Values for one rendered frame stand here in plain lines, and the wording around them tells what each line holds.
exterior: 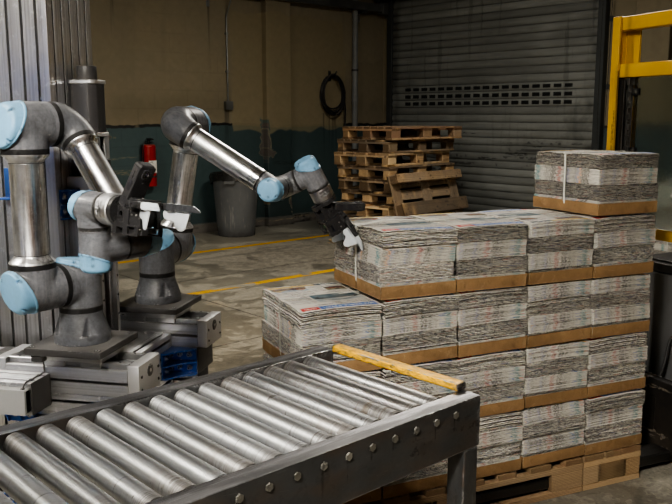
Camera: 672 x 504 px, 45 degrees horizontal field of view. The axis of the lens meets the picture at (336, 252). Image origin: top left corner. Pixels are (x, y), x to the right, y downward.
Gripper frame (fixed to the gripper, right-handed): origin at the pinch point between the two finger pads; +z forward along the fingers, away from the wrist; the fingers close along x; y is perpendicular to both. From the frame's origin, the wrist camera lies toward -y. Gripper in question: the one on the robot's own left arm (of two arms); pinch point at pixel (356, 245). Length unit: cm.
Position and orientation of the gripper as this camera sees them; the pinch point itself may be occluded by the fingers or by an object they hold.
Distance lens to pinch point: 277.0
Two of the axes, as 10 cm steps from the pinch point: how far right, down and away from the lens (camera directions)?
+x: 4.0, 1.5, -9.0
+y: -8.0, 5.4, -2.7
